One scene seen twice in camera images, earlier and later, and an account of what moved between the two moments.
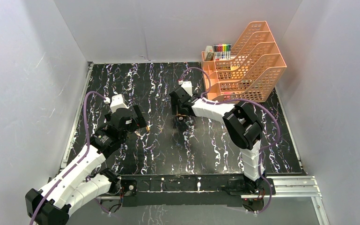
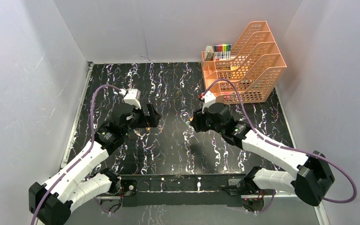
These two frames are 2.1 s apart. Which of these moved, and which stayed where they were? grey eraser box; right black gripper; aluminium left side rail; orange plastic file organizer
Moved: right black gripper
Stayed: orange plastic file organizer; grey eraser box; aluminium left side rail
